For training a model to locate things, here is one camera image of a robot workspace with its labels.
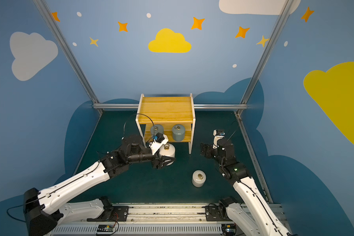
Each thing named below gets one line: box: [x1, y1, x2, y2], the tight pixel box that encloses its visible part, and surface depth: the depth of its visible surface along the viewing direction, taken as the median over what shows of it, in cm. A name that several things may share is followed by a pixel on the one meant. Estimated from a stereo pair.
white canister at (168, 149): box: [159, 143, 176, 166], surface depth 64 cm
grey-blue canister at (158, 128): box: [150, 123, 165, 137], surface depth 82 cm
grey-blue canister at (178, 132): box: [172, 123, 185, 142], surface depth 82 cm
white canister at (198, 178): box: [191, 170, 207, 188], surface depth 82 cm
